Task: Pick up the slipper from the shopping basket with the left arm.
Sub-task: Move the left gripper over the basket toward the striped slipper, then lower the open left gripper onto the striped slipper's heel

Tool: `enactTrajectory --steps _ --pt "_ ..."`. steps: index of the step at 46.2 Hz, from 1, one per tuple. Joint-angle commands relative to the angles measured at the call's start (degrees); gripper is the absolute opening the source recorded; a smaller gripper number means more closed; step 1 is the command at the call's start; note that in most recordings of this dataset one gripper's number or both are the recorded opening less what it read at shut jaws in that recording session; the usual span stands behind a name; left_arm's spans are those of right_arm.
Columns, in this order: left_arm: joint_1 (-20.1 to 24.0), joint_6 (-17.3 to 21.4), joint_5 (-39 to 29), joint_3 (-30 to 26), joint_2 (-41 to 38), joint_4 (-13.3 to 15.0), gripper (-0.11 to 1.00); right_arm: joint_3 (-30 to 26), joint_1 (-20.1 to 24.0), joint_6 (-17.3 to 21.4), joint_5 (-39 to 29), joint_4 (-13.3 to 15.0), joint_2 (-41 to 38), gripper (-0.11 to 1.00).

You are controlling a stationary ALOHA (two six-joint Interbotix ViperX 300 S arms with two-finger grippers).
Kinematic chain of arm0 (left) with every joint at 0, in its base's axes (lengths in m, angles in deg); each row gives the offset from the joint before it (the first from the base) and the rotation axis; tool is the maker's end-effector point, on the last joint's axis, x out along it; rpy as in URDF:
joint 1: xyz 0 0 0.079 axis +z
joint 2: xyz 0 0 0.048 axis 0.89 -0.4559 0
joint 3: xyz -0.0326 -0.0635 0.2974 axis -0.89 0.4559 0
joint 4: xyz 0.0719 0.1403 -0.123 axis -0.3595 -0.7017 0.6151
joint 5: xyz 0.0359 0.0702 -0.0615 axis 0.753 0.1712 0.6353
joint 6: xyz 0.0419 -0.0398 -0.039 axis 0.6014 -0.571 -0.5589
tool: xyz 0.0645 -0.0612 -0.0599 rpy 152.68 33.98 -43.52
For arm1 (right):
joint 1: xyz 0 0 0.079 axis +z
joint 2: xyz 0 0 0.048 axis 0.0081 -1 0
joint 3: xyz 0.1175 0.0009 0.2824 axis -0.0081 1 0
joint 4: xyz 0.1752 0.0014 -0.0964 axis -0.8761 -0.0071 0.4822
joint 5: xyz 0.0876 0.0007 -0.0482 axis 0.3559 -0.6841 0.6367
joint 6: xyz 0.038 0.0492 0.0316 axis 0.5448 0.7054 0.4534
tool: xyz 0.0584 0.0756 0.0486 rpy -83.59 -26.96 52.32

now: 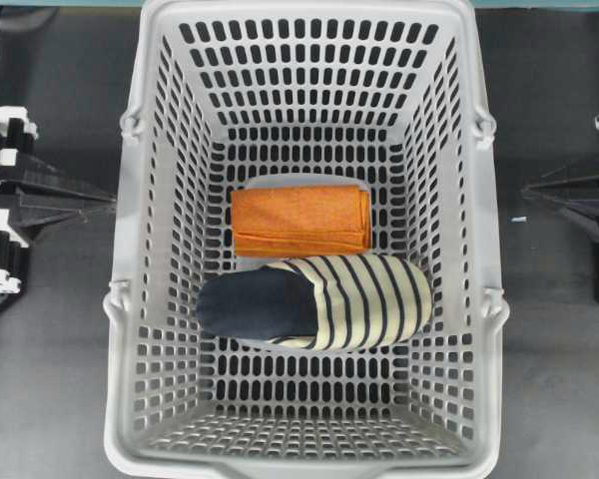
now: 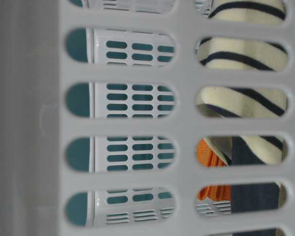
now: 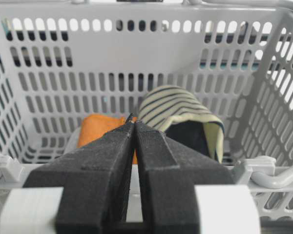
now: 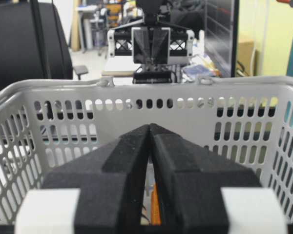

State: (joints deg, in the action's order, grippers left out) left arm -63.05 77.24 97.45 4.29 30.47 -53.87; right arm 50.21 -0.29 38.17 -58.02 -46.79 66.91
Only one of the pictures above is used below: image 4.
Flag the white table board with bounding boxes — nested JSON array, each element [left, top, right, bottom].
[[101, 56, 141, 77]]

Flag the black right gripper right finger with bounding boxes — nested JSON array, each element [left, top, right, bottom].
[[148, 123, 289, 234]]

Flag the colourful packets pile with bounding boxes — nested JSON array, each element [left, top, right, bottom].
[[181, 54, 220, 81]]

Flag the orange slipper in basket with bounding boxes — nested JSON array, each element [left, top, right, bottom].
[[150, 184, 161, 226]]

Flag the cardboard box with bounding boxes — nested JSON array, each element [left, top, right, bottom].
[[236, 36, 254, 75]]

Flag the black camera box under gripper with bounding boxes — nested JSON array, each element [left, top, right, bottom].
[[133, 71, 172, 84]]

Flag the black office chair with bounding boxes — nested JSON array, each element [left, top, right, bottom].
[[0, 0, 88, 91]]

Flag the grey plastic shopping basket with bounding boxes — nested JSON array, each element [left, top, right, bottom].
[[0, 77, 293, 224]]

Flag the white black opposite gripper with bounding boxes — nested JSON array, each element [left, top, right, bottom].
[[107, 25, 193, 65]]

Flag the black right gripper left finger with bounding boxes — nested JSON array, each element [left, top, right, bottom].
[[15, 125, 150, 234]]

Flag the black monitor panel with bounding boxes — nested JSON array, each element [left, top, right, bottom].
[[204, 0, 240, 78]]

